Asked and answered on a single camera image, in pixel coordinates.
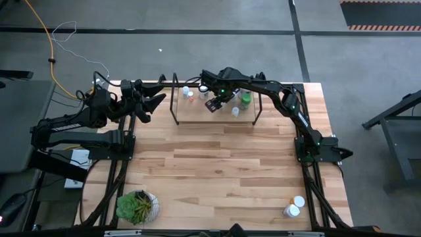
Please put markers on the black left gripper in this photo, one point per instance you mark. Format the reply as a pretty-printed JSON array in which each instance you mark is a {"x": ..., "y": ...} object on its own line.
[{"x": 131, "y": 95}]

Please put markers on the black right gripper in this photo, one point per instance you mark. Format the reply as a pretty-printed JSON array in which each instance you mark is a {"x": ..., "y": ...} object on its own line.
[{"x": 222, "y": 92}]

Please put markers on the white bottle picture label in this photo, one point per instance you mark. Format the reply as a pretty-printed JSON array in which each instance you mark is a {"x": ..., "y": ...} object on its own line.
[{"x": 204, "y": 94}]

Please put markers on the small clear bottle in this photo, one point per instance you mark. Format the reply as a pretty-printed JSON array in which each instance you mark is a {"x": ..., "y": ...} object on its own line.
[{"x": 235, "y": 112}]

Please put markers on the small orange bottle white cap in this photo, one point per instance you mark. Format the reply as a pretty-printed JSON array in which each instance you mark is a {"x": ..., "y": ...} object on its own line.
[{"x": 190, "y": 96}]

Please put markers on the green bottle green cap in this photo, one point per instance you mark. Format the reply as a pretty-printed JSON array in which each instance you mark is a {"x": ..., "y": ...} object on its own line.
[{"x": 245, "y": 101}]

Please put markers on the small orange-label bottle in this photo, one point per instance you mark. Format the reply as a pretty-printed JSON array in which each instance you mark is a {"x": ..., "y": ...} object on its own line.
[{"x": 185, "y": 90}]

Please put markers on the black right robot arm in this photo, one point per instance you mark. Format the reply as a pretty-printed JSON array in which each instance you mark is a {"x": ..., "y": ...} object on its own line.
[{"x": 269, "y": 87}]

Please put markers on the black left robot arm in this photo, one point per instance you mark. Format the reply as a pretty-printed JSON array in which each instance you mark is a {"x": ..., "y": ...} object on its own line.
[{"x": 75, "y": 126}]

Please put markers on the black-framed wooden shelf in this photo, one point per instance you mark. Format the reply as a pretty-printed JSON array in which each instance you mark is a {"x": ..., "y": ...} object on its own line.
[{"x": 197, "y": 115}]

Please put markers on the white power adapter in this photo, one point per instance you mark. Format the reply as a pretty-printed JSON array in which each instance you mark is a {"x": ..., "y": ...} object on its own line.
[{"x": 97, "y": 81}]

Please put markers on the orange plug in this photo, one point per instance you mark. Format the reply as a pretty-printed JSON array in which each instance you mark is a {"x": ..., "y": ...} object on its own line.
[{"x": 93, "y": 89}]

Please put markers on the white flat box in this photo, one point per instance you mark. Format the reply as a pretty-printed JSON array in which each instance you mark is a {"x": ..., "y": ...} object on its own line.
[{"x": 79, "y": 156}]

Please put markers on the succulent plant white pot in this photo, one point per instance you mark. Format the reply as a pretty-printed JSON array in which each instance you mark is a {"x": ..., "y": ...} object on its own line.
[{"x": 131, "y": 207}]

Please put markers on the black desk leg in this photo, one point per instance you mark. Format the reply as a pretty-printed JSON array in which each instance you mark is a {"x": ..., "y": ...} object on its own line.
[{"x": 56, "y": 166}]

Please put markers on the grey desk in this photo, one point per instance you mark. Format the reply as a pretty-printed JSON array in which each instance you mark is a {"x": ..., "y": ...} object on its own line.
[{"x": 19, "y": 125}]

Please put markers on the black flat bar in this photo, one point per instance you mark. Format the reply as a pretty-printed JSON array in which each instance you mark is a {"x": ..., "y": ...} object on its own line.
[{"x": 16, "y": 74}]

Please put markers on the black metal stand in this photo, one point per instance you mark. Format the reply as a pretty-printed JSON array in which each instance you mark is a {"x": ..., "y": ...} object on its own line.
[{"x": 391, "y": 111}]

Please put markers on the black computer mouse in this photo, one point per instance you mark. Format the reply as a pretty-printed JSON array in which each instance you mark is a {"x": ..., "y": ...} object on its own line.
[{"x": 11, "y": 209}]

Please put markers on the black mat hazard-striped edge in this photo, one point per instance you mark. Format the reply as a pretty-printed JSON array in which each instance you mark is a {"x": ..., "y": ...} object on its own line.
[{"x": 378, "y": 14}]

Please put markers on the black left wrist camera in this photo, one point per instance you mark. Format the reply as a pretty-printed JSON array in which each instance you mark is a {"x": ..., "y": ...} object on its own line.
[{"x": 143, "y": 116}]

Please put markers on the black aluminium rail frame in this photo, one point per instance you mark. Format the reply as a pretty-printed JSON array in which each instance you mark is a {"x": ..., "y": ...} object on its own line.
[{"x": 298, "y": 87}]

